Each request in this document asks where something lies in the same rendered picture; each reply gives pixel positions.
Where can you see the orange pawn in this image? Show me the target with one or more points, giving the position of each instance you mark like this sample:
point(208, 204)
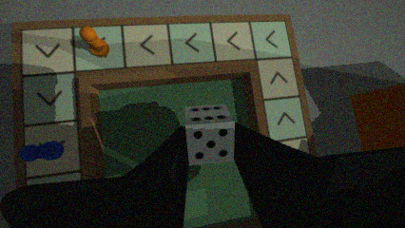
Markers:
point(98, 47)

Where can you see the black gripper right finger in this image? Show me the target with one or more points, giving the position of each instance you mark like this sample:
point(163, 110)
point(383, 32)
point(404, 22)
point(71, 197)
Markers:
point(292, 189)

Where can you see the white die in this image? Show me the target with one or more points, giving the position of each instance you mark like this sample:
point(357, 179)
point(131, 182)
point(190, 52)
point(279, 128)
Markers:
point(210, 134)

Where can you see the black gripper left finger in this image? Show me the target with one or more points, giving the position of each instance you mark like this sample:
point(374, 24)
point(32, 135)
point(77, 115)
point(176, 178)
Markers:
point(152, 195)

